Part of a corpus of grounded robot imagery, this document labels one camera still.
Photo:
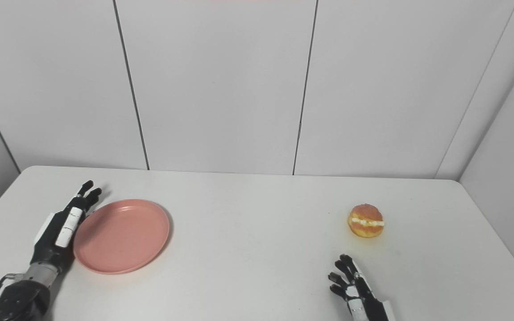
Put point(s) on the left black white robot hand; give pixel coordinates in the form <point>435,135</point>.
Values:
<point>63,229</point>

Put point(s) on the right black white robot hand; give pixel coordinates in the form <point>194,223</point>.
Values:
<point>358,292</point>

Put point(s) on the pink round plate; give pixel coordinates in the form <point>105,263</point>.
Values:
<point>121,236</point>

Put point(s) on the cream puff pastry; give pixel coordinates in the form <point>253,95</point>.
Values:
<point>366,220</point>

